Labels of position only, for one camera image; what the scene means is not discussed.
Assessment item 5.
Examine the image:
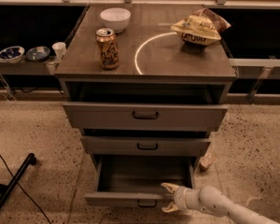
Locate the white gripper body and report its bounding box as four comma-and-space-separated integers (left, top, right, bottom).
173, 187, 202, 210

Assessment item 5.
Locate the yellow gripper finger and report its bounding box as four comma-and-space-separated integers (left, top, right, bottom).
161, 183, 179, 193
161, 202, 178, 213

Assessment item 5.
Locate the grey bottom drawer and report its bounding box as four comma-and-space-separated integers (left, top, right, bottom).
85, 155, 194, 208

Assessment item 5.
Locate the grey drawer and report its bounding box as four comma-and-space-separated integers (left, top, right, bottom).
85, 155, 194, 208
63, 102, 227, 132
81, 136, 210, 157

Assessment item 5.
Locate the grey middle drawer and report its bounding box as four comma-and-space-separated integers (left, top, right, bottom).
81, 136, 210, 157

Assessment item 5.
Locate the grey drawer cabinet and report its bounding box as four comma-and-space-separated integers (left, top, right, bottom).
54, 3, 238, 173

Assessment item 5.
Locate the grey top drawer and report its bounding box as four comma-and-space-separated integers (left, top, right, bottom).
63, 102, 227, 132

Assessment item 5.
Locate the cabinet caster wheel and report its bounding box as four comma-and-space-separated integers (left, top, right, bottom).
199, 153, 216, 172

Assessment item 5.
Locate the gold soda can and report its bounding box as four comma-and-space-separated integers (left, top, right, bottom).
96, 28, 119, 70

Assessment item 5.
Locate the yellow chip bag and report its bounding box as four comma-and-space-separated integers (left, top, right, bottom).
171, 8, 231, 46

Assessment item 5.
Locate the black stand leg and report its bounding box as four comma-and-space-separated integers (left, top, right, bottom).
0, 153, 36, 210

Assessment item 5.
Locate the white bowl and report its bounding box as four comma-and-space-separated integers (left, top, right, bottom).
100, 7, 131, 33

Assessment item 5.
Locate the white paper cup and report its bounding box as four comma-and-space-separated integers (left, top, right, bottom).
52, 42, 66, 60

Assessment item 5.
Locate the blue shallow bowl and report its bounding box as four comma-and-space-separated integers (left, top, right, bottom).
25, 46, 50, 62

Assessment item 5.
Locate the blue patterned bowl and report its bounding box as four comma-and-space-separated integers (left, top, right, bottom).
0, 46, 24, 63

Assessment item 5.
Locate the grey side shelf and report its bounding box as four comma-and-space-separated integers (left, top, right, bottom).
0, 56, 60, 76

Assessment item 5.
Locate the black floor cable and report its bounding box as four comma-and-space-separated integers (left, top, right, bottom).
0, 144, 53, 224

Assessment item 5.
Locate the white cable bundle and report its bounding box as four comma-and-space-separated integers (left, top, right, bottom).
0, 59, 18, 102

